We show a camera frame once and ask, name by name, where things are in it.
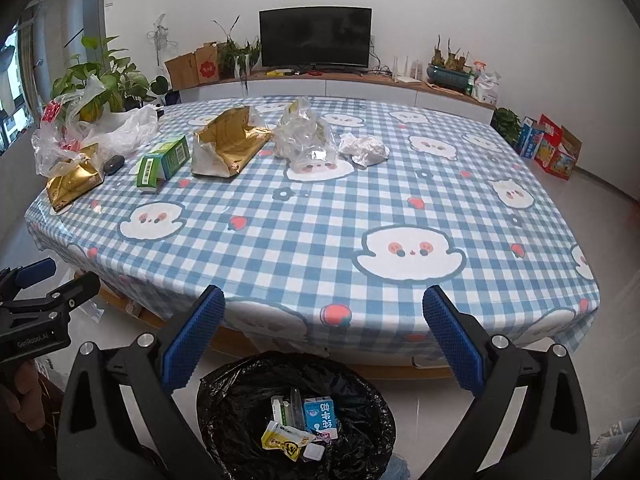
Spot colourful boxes on floor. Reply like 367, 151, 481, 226
515, 114, 582, 180

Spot left hand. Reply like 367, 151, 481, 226
1, 360, 46, 431

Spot blue bonsai pot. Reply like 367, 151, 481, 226
426, 36, 474, 96

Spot green white medicine box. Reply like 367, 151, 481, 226
136, 136, 191, 192

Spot white wifi router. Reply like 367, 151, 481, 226
392, 56, 423, 84

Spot black television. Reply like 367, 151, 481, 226
259, 6, 372, 70

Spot cardboard boxes red flower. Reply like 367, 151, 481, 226
165, 42, 220, 90

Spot green white pill bottle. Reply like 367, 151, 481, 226
303, 442, 326, 462

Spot white Acarbose tablets box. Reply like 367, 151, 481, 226
271, 396, 293, 426

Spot yellow snack wrapper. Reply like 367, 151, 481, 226
260, 420, 316, 462

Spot black computer mouse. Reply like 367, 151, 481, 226
103, 155, 125, 176

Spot large gold tissue package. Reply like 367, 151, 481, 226
191, 106, 271, 179

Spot black bag trash bin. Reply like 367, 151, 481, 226
196, 351, 396, 479

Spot white plastic bag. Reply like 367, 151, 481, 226
32, 75, 158, 178

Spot blue checkered tablecloth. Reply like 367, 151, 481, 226
25, 98, 600, 363

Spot clear plastic bag gold wrapper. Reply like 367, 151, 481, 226
272, 98, 337, 174

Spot crumpled white tissue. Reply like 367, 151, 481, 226
338, 133, 390, 168

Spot small floor plant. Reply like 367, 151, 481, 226
490, 107, 522, 148

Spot small plant beside tv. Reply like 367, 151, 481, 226
213, 15, 262, 89

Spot white tv cabinet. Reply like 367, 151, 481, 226
180, 73, 495, 124

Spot clear plastic tube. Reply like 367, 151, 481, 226
290, 388, 306, 430

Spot green pothos plant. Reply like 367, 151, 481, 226
50, 36, 169, 122

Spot white bags on cabinet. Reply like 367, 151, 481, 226
472, 61, 501, 106

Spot small gold package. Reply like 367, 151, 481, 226
47, 143, 103, 212

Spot blue white milk carton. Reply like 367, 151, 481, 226
303, 396, 338, 440

